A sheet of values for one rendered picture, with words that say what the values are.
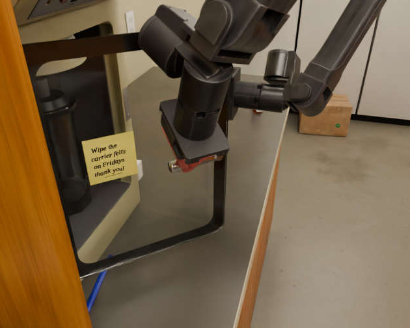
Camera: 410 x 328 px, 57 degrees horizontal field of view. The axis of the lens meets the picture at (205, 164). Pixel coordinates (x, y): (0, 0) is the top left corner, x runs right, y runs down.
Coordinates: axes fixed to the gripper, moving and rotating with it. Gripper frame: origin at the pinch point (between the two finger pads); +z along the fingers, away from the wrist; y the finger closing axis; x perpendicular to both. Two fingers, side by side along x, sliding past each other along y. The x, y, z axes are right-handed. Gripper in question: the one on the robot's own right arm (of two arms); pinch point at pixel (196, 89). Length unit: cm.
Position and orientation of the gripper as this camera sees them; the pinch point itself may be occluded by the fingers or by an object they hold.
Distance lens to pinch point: 85.9
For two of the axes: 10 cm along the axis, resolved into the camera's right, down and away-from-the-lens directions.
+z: -9.6, -1.6, 2.4
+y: 0.1, -8.5, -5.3
